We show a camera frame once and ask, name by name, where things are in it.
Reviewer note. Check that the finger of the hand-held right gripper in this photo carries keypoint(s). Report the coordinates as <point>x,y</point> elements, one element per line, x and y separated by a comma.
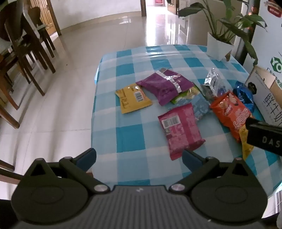
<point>262,125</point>

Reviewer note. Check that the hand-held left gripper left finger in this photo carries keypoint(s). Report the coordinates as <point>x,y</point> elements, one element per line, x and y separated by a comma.
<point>87,157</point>

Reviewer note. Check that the white printed board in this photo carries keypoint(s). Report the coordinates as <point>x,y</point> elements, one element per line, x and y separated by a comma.
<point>271,33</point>

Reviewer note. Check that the cardboard box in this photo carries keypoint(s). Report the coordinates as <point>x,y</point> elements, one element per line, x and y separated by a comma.
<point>268,99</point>

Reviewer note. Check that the blue checked tablecloth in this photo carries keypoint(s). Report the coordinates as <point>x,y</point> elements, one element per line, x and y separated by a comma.
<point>132,136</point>

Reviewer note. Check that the dark blue snack packet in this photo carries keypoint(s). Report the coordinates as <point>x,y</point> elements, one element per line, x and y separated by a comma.
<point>244,94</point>

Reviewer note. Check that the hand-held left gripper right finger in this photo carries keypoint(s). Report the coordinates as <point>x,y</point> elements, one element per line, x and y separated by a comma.
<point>190,158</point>

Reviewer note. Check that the small yellow snack packet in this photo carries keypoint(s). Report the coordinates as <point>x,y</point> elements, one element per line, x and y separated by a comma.
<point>245,143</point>

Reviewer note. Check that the green leafy plant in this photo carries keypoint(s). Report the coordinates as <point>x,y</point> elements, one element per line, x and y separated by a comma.
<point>240,33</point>

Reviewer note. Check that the white plant pot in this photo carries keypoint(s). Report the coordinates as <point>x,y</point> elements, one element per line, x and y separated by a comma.
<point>218,46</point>

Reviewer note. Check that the orange cartoon snack packet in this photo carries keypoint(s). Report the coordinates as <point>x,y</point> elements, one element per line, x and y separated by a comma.
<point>231,114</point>

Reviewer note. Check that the black pole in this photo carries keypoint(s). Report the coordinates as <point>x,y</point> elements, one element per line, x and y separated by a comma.
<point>254,33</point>

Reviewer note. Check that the light blue snack packet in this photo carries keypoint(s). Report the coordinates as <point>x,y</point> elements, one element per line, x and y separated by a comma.
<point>201,107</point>

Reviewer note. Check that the wooden chair leg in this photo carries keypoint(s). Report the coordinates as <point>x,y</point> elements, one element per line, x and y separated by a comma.
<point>8,170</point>

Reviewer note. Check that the wooden door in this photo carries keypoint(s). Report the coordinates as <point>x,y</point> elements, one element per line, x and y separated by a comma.
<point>48,13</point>

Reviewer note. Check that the purple snack packet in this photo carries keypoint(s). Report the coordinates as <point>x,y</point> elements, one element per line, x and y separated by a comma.
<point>163,88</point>

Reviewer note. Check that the silver snack packet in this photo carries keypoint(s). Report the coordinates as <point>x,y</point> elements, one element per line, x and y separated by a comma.
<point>212,83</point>

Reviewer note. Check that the pink snack packet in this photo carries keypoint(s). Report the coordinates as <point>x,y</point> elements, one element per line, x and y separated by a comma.
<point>180,130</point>

